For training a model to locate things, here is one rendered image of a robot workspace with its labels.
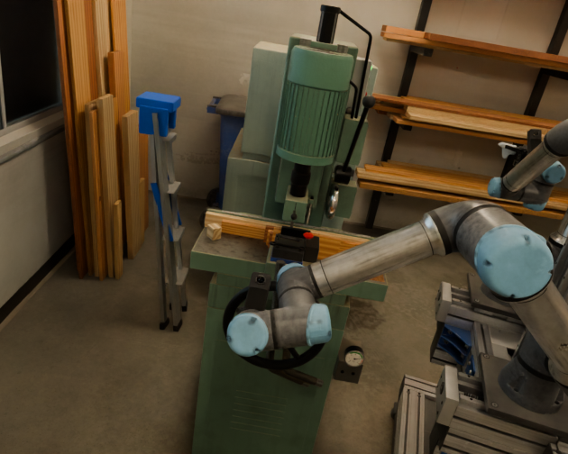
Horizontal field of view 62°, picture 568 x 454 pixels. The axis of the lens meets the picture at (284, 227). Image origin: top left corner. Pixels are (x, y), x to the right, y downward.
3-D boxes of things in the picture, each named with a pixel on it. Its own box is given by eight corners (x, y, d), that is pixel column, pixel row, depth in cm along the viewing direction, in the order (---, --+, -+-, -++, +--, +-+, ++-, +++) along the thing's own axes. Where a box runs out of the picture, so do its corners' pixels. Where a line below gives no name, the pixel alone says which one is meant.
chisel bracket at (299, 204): (280, 224, 147) (285, 199, 144) (284, 207, 160) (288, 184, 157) (304, 228, 147) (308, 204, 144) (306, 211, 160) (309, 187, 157)
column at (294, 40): (257, 240, 176) (288, 34, 146) (263, 216, 196) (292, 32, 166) (316, 249, 176) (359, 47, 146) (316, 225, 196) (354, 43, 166)
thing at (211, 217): (204, 226, 157) (205, 213, 154) (206, 224, 158) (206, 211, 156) (381, 258, 156) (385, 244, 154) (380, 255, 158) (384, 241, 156)
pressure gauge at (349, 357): (341, 369, 147) (346, 349, 143) (340, 361, 150) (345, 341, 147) (361, 373, 147) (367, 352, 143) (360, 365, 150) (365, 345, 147)
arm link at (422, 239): (480, 175, 98) (266, 261, 104) (506, 195, 88) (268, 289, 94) (491, 221, 103) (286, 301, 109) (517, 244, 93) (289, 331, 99)
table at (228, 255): (179, 284, 135) (181, 266, 132) (204, 238, 162) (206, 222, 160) (389, 321, 134) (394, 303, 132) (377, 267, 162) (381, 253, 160)
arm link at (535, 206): (509, 201, 181) (519, 174, 177) (537, 205, 182) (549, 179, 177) (517, 209, 174) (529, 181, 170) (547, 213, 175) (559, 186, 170)
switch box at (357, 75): (344, 106, 162) (354, 58, 156) (343, 102, 172) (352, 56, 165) (361, 110, 162) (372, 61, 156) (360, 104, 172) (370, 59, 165)
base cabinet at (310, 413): (188, 461, 178) (205, 307, 148) (219, 358, 231) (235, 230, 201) (306, 482, 178) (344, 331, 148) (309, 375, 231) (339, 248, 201)
